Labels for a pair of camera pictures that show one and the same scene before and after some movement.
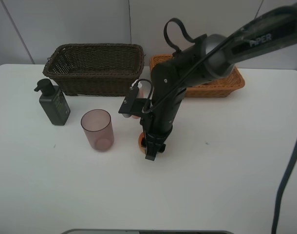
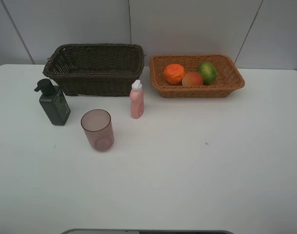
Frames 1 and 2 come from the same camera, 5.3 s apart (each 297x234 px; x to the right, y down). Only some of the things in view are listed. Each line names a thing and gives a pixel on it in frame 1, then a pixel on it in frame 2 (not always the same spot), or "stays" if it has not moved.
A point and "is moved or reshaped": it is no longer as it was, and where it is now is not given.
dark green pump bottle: x=53 y=101 stays
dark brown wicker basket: x=95 y=69 stays
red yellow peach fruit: x=142 y=149 is moved or reshaped
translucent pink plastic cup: x=97 y=126 stays
